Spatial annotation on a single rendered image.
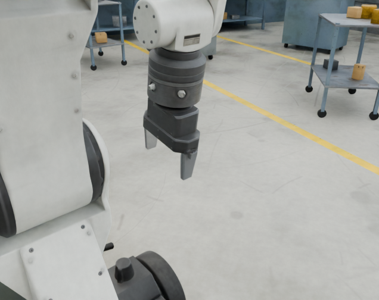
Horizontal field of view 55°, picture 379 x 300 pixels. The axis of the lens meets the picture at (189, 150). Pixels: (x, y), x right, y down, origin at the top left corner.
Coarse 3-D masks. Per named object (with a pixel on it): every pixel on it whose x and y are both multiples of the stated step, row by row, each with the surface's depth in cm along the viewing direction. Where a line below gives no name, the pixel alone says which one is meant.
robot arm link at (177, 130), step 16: (160, 80) 54; (160, 96) 55; (176, 96) 55; (192, 96) 56; (144, 112) 65; (160, 112) 60; (176, 112) 58; (192, 112) 59; (160, 128) 61; (176, 128) 58; (192, 128) 60; (176, 144) 59; (192, 144) 60
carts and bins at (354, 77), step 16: (320, 16) 361; (336, 16) 348; (352, 16) 335; (368, 16) 330; (96, 32) 511; (336, 32) 304; (320, 64) 393; (336, 64) 370; (320, 80) 344; (336, 80) 338; (352, 80) 338; (368, 80) 338; (320, 112) 337
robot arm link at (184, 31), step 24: (144, 0) 47; (168, 0) 48; (192, 0) 50; (144, 24) 49; (168, 24) 47; (192, 24) 50; (168, 48) 51; (192, 48) 52; (168, 72) 53; (192, 72) 53
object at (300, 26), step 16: (288, 0) 591; (304, 0) 574; (320, 0) 557; (336, 0) 542; (352, 0) 567; (288, 16) 600; (304, 16) 582; (288, 32) 609; (304, 32) 591; (320, 32) 574; (208, 48) 531; (336, 48) 579
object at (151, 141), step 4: (144, 128) 67; (144, 132) 68; (148, 132) 68; (148, 136) 68; (152, 136) 69; (148, 140) 69; (152, 140) 70; (156, 140) 70; (148, 144) 69; (152, 144) 70; (156, 144) 71; (148, 148) 70
